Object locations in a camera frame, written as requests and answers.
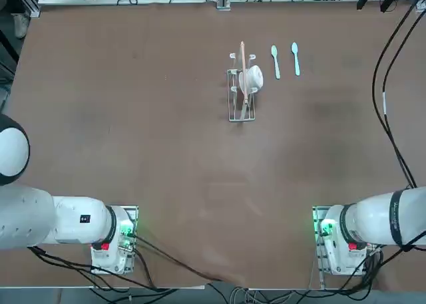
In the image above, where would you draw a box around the blue plastic spoon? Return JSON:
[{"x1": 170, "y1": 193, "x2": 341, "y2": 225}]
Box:
[{"x1": 290, "y1": 42, "x2": 302, "y2": 77}]

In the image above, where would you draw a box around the green plastic spoon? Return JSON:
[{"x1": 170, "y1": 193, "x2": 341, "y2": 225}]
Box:
[{"x1": 270, "y1": 45, "x2": 282, "y2": 81}]

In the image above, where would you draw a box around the white cup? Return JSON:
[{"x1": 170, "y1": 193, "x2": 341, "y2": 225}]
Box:
[{"x1": 238, "y1": 65, "x2": 265, "y2": 90}]

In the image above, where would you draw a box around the wooden stick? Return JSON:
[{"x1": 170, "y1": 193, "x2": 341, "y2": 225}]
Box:
[{"x1": 240, "y1": 41, "x2": 251, "y2": 120}]

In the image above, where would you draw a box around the white shoe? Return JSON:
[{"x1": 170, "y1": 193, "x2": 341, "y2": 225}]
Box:
[{"x1": 13, "y1": 13, "x2": 30, "y2": 39}]

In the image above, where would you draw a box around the white wire rack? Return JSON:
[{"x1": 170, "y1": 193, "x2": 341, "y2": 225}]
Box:
[{"x1": 227, "y1": 51, "x2": 258, "y2": 123}]

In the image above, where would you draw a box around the brown cable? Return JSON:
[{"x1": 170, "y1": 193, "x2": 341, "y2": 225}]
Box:
[{"x1": 132, "y1": 235, "x2": 224, "y2": 283}]

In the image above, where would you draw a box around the grey cable bundle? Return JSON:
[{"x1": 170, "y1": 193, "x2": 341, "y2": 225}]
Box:
[{"x1": 229, "y1": 285, "x2": 254, "y2": 304}]

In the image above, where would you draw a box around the thick black cable with white label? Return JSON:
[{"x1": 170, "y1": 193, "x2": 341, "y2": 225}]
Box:
[{"x1": 381, "y1": 4, "x2": 426, "y2": 188}]

